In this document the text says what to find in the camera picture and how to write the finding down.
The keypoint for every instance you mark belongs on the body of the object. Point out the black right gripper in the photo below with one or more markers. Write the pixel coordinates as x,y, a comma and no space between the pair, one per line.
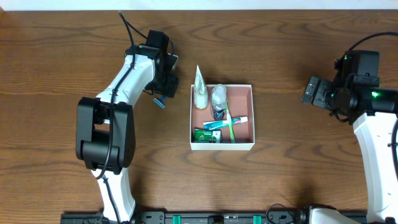
315,92

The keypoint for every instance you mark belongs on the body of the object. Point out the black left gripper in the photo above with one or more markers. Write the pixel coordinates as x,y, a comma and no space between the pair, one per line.
170,85

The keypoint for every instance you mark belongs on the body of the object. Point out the blue disposable razor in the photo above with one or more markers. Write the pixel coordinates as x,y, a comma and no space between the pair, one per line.
160,101

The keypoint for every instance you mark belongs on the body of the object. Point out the white Pantene tube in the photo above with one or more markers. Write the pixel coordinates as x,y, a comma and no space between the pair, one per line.
200,92

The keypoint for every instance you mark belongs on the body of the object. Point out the clear soap pump bottle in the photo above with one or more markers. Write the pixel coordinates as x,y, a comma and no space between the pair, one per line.
219,101

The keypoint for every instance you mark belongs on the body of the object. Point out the Colgate toothpaste tube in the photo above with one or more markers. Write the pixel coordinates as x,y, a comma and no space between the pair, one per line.
216,125

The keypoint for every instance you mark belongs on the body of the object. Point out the green soap bar pack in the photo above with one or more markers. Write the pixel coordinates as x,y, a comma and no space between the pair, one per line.
206,136

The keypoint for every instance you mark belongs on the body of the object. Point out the green white toothbrush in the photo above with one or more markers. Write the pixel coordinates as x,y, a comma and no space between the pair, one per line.
230,125

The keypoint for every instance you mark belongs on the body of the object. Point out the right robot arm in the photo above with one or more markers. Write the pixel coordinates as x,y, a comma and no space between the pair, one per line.
374,122

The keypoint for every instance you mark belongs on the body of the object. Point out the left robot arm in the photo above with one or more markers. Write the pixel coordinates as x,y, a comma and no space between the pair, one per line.
105,132

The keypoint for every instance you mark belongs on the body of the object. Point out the white box pink interior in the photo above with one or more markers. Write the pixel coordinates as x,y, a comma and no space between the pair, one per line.
240,104

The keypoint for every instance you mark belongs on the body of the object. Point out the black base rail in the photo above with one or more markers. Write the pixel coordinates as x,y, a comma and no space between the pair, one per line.
159,217

